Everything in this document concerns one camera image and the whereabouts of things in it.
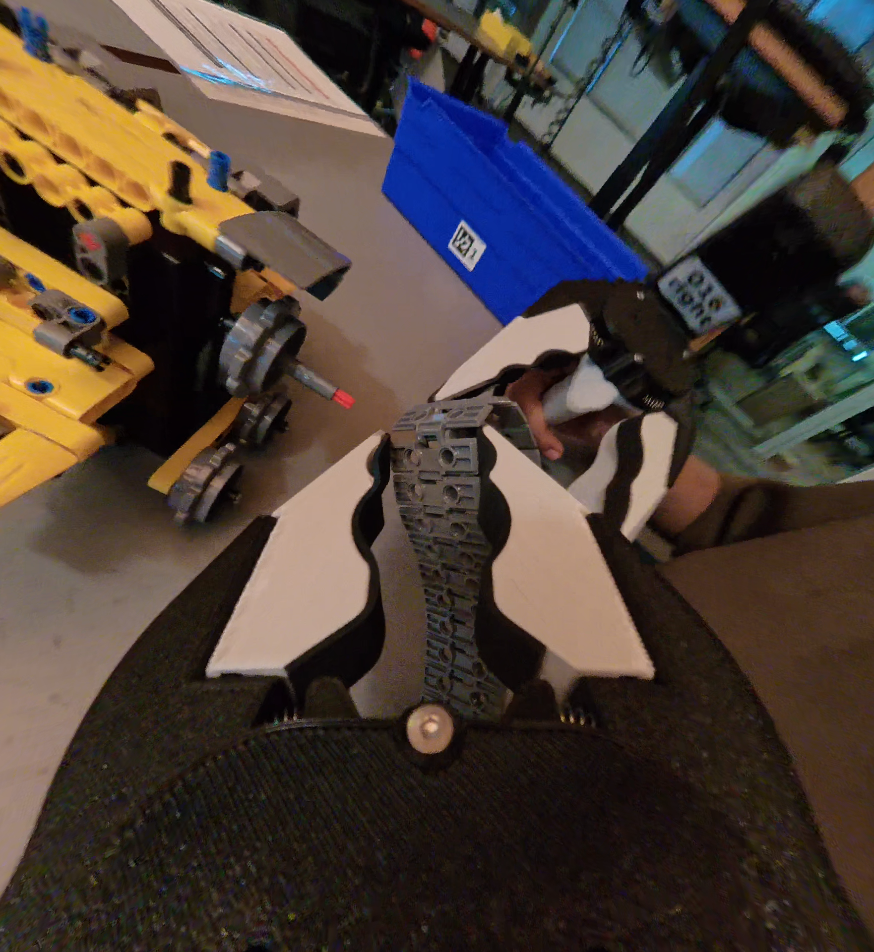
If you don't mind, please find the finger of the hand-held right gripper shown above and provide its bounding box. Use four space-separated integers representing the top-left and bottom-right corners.
565 409 700 542
433 303 596 403

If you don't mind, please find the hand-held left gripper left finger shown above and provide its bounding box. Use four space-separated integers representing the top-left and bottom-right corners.
205 431 395 698

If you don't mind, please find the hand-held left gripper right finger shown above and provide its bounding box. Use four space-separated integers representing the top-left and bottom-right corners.
478 424 657 700

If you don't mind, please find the grey toy track strip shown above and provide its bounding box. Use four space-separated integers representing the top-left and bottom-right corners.
392 435 516 721
391 400 541 466

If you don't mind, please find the yellow toy brick vehicle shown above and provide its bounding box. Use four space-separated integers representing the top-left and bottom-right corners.
0 3 356 533

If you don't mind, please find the person's right hand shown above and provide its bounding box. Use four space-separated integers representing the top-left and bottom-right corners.
507 364 618 462

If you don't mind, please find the blue plastic bin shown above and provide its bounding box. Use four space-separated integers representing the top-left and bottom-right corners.
381 74 650 328

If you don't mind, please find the black metal stand pole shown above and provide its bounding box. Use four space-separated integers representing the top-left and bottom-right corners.
589 0 773 224

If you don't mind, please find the person's tan trouser leg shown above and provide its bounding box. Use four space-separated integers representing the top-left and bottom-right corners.
660 513 874 952

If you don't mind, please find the wooden table leg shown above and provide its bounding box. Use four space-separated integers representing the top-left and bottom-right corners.
705 0 874 217

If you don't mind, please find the white printed paper sheet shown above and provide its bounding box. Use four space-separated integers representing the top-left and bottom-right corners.
110 0 392 138

